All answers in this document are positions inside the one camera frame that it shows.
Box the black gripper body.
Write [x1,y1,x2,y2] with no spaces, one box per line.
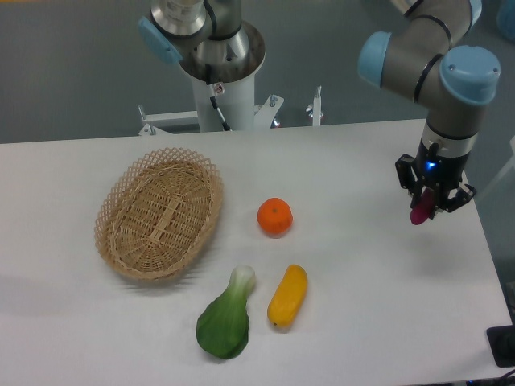
[413,142,469,191]

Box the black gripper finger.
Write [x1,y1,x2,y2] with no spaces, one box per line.
[429,183,476,220]
[395,154,425,209]

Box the purple sweet potato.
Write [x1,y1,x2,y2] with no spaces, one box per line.
[410,188,435,225]

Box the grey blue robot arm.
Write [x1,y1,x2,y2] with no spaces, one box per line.
[357,1,501,225]

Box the woven wicker basket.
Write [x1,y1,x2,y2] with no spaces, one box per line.
[94,148,224,281]

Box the orange tangerine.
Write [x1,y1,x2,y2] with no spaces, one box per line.
[257,197,294,236]

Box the black device at edge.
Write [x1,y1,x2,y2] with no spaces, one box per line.
[486,325,514,368]

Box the yellow squash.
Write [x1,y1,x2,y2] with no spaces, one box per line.
[267,265,308,328]

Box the green bok choy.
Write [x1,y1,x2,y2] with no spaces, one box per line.
[196,265,256,359]

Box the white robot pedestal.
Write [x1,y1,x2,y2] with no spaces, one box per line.
[137,0,325,136]

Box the black white cable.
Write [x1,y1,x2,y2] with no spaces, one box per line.
[204,64,234,132]

